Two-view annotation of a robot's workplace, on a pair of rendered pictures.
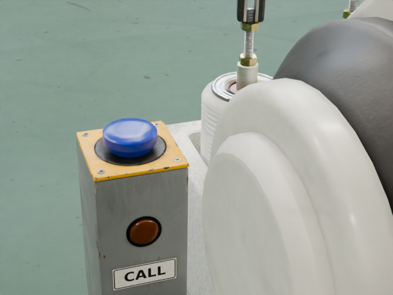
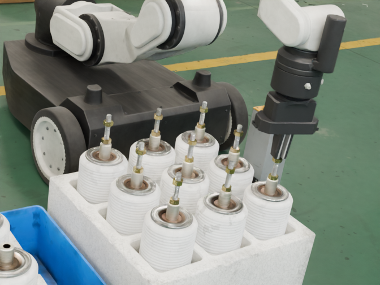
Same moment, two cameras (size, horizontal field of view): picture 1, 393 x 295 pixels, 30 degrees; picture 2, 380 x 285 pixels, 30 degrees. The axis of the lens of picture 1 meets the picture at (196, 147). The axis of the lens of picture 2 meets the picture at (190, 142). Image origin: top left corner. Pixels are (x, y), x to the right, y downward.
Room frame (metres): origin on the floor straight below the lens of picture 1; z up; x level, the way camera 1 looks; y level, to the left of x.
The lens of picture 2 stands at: (1.78, -0.66, 0.91)
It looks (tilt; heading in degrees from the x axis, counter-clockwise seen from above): 26 degrees down; 158
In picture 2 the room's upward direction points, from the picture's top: 10 degrees clockwise
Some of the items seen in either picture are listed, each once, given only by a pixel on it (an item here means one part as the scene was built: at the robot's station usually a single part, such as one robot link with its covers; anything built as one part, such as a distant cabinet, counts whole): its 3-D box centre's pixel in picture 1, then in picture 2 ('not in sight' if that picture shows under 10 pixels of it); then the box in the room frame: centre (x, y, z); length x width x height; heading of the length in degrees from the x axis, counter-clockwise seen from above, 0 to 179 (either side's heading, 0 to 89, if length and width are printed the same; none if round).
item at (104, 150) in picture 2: not in sight; (104, 150); (0.56, -0.35, 0.26); 0.02 x 0.02 x 0.03
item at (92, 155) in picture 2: not in sight; (104, 156); (0.56, -0.35, 0.25); 0.08 x 0.08 x 0.01
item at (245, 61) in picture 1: (248, 59); (273, 176); (0.71, -0.05, 0.29); 0.02 x 0.02 x 0.01; 7
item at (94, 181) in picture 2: not in sight; (99, 195); (0.56, -0.35, 0.16); 0.10 x 0.10 x 0.18
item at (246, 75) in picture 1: (247, 77); (271, 185); (0.71, -0.05, 0.26); 0.02 x 0.02 x 0.03
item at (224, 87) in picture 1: (246, 88); (269, 191); (0.71, -0.05, 0.25); 0.08 x 0.08 x 0.01
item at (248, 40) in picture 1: (248, 43); (275, 168); (0.71, -0.05, 0.30); 0.01 x 0.01 x 0.08
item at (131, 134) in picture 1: (130, 140); not in sight; (0.47, 0.05, 0.32); 0.04 x 0.04 x 0.02
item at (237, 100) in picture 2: not in sight; (219, 116); (0.04, 0.11, 0.10); 0.20 x 0.05 x 0.20; 21
